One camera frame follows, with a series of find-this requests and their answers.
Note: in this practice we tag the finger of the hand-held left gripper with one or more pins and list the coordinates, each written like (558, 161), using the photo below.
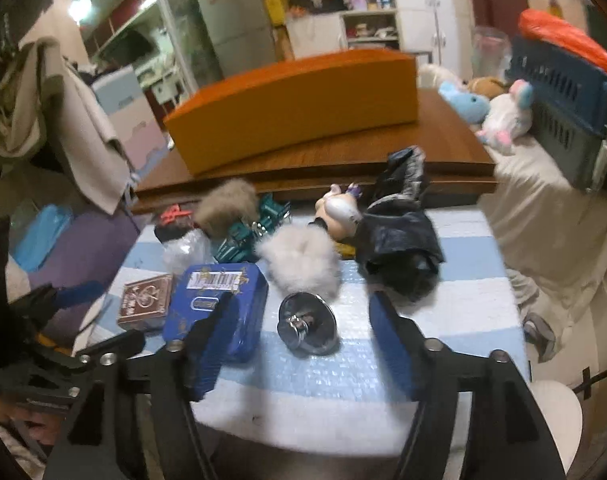
(78, 294)
(113, 347)

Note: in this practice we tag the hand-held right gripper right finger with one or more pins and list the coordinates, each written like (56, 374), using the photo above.
(393, 350)

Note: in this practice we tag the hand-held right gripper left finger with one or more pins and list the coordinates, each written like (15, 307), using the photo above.
(211, 355)

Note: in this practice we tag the brown card box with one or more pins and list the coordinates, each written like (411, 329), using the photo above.
(146, 302)

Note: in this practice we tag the blue tin box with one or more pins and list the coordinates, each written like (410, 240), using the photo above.
(223, 300)

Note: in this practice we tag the clear plastic bag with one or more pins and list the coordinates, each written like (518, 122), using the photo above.
(186, 252)

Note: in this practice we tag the bunch of green binder clips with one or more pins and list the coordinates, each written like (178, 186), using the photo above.
(243, 240)

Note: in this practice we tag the white fur pompom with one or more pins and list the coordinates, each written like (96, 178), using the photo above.
(298, 260)

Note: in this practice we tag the brown fur pompom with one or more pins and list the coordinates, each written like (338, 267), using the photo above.
(226, 207)

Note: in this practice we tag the orange curved board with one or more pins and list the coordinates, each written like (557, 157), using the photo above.
(293, 105)

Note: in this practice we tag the brown wooden desktop board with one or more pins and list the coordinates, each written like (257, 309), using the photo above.
(443, 150)

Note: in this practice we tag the person's left hand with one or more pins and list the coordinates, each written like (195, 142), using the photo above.
(33, 425)

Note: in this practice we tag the purple cushion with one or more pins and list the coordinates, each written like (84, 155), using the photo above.
(93, 250)

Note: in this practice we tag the blue white striped foam mat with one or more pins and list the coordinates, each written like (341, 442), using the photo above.
(343, 375)

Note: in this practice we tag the light blue plastic bag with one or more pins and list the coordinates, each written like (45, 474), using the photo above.
(41, 237)

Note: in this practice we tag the grey slipper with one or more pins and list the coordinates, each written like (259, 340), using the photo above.
(541, 335)

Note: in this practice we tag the beige cloth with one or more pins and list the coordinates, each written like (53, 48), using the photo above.
(78, 125)

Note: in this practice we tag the white round stool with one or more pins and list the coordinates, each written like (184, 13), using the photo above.
(558, 420)

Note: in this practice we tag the pastel plastic drawer unit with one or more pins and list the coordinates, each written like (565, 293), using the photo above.
(128, 115)

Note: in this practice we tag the cream bed sheet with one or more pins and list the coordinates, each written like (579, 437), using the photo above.
(548, 240)

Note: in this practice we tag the blue plush toy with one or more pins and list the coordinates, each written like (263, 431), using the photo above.
(466, 102)

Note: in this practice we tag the white unicorn plush toy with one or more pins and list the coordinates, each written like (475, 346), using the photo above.
(506, 115)

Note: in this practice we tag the brown plush toy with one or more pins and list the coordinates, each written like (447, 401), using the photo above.
(488, 86)

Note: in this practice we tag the blue pet carrier crate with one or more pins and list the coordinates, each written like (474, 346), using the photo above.
(563, 105)

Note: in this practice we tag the grey refrigerator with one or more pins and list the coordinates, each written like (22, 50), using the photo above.
(233, 25)

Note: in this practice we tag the clear plastic jar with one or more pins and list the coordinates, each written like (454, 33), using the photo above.
(491, 50)

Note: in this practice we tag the white shelf unit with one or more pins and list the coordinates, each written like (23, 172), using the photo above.
(313, 35)

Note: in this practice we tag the white cabinet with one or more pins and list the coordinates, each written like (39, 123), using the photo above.
(428, 10)

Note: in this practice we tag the yellow box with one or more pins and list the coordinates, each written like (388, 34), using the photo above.
(275, 10)

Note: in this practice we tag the orange plastic bag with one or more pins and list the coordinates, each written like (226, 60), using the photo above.
(563, 35)

